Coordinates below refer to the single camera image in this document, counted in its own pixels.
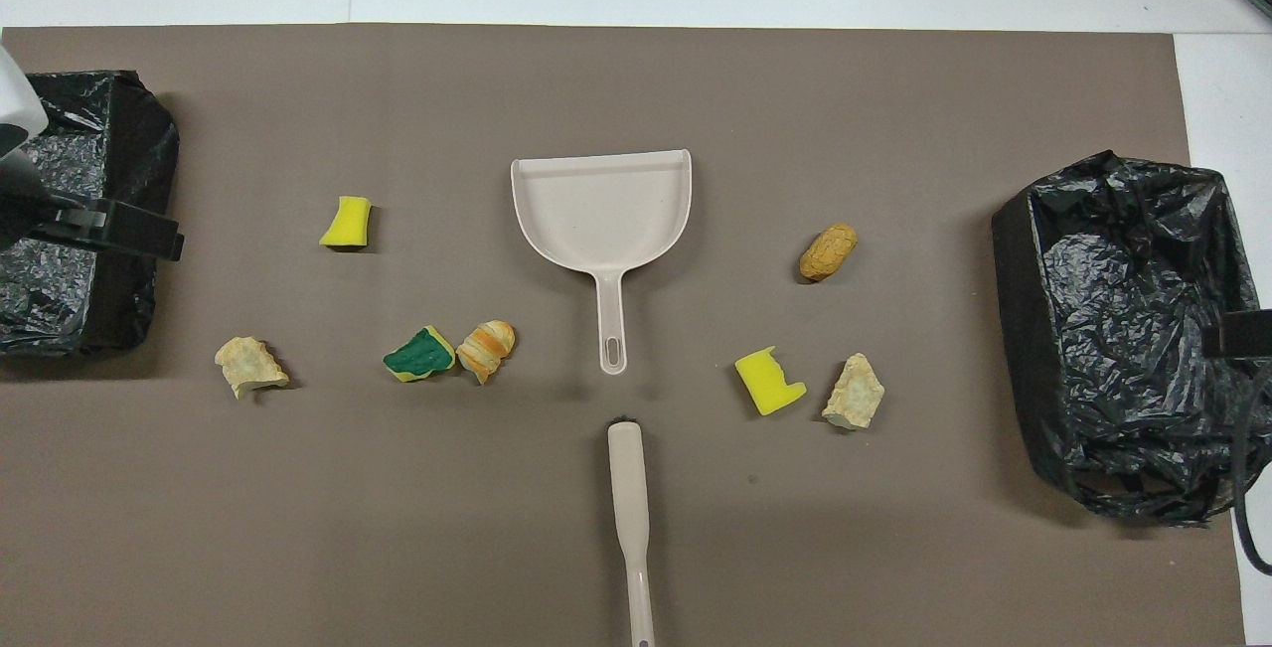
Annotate beige plastic dustpan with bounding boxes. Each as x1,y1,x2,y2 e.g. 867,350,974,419
511,149,694,376

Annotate green and yellow sponge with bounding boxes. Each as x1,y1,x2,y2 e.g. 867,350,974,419
383,325,457,384

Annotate orange striped croissant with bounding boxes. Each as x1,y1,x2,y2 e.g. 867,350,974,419
456,320,517,386

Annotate torn croissant chunk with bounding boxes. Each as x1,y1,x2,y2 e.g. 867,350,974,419
215,336,291,400

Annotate yellow sponge wedge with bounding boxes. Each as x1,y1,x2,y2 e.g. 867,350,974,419
319,196,375,251

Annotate beige hand brush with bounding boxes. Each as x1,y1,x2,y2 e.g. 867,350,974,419
607,418,658,647

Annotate peanut-shaped brown bread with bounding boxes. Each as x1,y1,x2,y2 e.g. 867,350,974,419
799,223,860,282

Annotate torn pale bread chunk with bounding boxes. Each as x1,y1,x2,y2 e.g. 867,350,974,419
821,353,885,430

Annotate notched yellow sponge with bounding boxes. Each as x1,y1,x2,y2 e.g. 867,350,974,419
734,345,808,417

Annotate brown table mat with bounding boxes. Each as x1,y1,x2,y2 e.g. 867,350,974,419
0,24,1245,647

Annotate black bag-lined bin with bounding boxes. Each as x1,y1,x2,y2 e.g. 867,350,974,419
992,150,1272,527
0,71,182,358

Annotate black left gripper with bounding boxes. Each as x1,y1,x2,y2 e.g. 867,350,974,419
0,145,186,262

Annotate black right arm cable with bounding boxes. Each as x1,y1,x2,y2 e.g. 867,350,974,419
1230,359,1272,576

